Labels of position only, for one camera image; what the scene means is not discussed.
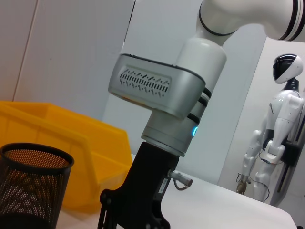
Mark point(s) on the yellow plastic storage bin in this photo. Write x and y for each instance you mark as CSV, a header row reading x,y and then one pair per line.
x,y
71,133

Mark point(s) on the white humanoid robot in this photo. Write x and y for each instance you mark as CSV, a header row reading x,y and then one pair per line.
x,y
283,107

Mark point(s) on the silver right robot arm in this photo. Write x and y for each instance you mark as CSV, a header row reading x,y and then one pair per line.
x,y
202,59

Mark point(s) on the black mesh pen cup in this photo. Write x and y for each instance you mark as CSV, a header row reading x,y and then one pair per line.
x,y
28,186

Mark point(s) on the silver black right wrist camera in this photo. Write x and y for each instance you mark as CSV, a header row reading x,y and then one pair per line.
x,y
155,83

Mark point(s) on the black humanoid robot stand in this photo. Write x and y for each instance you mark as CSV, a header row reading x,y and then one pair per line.
x,y
291,152

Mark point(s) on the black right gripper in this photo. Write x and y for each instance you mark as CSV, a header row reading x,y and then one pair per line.
x,y
147,171

